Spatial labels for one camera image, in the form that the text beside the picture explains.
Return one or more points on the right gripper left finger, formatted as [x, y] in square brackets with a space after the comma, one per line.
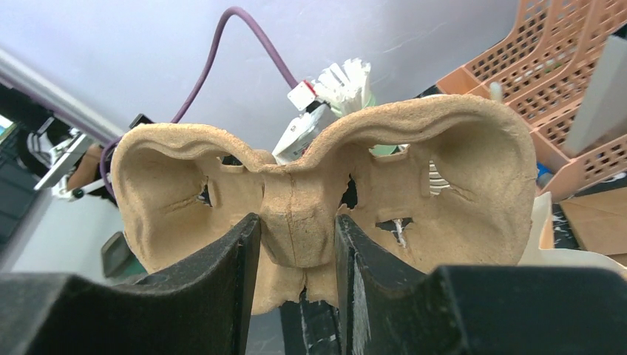
[199, 305]

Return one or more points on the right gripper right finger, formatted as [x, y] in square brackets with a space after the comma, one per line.
[388, 307]

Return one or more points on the brown kraft paper bag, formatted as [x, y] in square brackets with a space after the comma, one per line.
[598, 222]

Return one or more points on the pink desk file organizer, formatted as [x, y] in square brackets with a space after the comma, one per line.
[544, 67]

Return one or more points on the white folder in organizer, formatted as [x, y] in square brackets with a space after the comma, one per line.
[602, 114]

